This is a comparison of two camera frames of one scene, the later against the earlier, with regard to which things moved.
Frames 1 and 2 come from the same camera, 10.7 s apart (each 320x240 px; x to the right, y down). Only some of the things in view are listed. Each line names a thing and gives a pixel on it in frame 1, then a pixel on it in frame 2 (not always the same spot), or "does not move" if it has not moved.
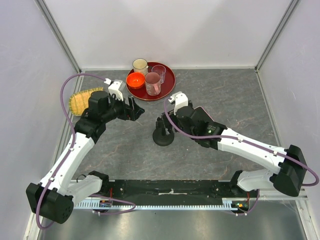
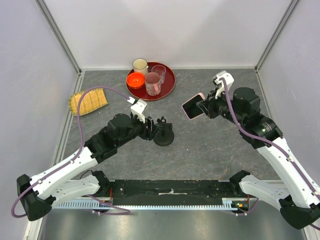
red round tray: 166,88 does not move
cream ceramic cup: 140,65 does not move
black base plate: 169,191 does not move
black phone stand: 162,136 does not move
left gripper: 132,112 -> 149,133
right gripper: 174,118 -> 210,110
